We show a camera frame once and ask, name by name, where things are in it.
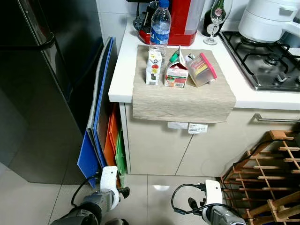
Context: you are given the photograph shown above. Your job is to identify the blue board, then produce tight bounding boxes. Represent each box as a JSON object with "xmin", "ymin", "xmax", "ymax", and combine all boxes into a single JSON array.
[{"xmin": 76, "ymin": 37, "xmax": 115, "ymax": 188}]

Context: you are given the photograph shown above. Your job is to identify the white kitchen appliance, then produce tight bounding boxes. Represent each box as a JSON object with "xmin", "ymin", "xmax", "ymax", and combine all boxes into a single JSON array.
[{"xmin": 238, "ymin": 0, "xmax": 300, "ymax": 44}]

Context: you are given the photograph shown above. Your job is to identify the orange board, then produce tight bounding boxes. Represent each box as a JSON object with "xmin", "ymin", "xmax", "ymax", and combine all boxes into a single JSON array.
[{"xmin": 104, "ymin": 105, "xmax": 120, "ymax": 167}]

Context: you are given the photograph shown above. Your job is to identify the red green milk carton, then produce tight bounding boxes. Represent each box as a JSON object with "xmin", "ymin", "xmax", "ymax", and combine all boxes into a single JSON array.
[{"xmin": 164, "ymin": 46, "xmax": 189, "ymax": 89}]

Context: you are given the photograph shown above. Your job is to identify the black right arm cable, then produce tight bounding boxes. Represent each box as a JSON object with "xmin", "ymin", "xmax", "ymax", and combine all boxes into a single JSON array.
[{"xmin": 171, "ymin": 183, "xmax": 208, "ymax": 217}]

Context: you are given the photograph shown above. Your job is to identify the green board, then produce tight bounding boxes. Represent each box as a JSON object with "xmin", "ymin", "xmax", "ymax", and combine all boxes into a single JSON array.
[{"xmin": 115, "ymin": 131, "xmax": 128, "ymax": 176}]

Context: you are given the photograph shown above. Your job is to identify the wine glass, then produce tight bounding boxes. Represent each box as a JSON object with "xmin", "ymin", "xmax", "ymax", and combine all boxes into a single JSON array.
[{"xmin": 203, "ymin": 0, "xmax": 233, "ymax": 45}]

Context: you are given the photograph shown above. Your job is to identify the black power plug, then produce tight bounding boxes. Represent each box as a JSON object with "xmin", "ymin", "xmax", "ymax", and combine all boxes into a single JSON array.
[{"xmin": 133, "ymin": 0, "xmax": 151, "ymax": 31}]

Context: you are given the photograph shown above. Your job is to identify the red kitchen appliance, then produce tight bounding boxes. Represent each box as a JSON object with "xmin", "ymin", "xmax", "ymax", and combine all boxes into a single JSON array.
[{"xmin": 138, "ymin": 0, "xmax": 205, "ymax": 46}]

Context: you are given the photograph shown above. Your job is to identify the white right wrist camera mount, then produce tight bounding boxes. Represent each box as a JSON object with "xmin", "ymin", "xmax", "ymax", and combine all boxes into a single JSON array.
[{"xmin": 205, "ymin": 180, "xmax": 222, "ymax": 207}]

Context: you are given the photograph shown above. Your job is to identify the clear water bottle blue cap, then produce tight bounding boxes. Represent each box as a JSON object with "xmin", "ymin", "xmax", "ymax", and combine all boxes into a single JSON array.
[{"xmin": 149, "ymin": 0, "xmax": 172, "ymax": 59}]

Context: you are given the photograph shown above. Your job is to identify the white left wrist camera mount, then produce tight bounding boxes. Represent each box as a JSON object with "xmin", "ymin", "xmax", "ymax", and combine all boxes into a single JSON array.
[{"xmin": 100, "ymin": 166, "xmax": 120, "ymax": 197}]

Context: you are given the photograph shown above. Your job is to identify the beige kitchen cabinet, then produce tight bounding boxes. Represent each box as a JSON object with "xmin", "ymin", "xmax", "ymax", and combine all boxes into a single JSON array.
[{"xmin": 120, "ymin": 101, "xmax": 300, "ymax": 178}]

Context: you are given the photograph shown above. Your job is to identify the metal drawer handle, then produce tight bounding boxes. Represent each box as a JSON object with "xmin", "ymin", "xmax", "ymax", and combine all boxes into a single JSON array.
[{"xmin": 254, "ymin": 113, "xmax": 300, "ymax": 123}]

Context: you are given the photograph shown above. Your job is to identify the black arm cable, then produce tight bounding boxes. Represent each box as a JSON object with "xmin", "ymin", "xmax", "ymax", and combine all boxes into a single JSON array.
[
  {"xmin": 171, "ymin": 183, "xmax": 208, "ymax": 217},
  {"xmin": 70, "ymin": 172, "xmax": 102, "ymax": 209}
]

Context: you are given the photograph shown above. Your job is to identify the wooden wine rack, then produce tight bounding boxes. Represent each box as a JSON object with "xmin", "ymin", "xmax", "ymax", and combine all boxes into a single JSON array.
[{"xmin": 220, "ymin": 130, "xmax": 300, "ymax": 225}]

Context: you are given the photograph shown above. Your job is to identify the beige linen cloth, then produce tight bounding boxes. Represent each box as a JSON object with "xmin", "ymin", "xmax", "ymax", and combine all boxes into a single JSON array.
[{"xmin": 132, "ymin": 45, "xmax": 237, "ymax": 124}]

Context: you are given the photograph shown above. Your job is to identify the white juice carton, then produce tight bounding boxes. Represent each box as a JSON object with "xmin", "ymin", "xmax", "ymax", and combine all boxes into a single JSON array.
[{"xmin": 145, "ymin": 49, "xmax": 163, "ymax": 86}]

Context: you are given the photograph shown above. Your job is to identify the plastic container red lid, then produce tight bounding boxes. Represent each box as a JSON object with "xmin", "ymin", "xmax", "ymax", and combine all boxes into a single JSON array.
[{"xmin": 185, "ymin": 52, "xmax": 218, "ymax": 87}]

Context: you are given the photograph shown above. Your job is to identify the printed white cloth tag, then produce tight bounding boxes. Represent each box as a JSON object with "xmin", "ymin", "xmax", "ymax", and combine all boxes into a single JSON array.
[{"xmin": 188, "ymin": 123, "xmax": 208, "ymax": 135}]

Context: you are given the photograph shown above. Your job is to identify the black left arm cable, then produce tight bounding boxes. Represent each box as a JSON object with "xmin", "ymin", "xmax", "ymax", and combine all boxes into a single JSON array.
[{"xmin": 70, "ymin": 172, "xmax": 102, "ymax": 209}]

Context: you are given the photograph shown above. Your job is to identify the steel gas stove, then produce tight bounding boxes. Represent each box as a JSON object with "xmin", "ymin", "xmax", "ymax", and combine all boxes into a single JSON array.
[{"xmin": 219, "ymin": 29, "xmax": 300, "ymax": 92}]

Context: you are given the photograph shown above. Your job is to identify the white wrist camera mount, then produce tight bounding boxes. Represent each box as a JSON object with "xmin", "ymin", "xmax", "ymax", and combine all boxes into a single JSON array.
[
  {"xmin": 205, "ymin": 180, "xmax": 222, "ymax": 207},
  {"xmin": 100, "ymin": 166, "xmax": 120, "ymax": 197}
]

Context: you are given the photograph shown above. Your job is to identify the plain white cloth tag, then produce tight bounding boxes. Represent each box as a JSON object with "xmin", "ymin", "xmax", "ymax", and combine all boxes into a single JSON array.
[{"xmin": 167, "ymin": 122, "xmax": 189, "ymax": 130}]

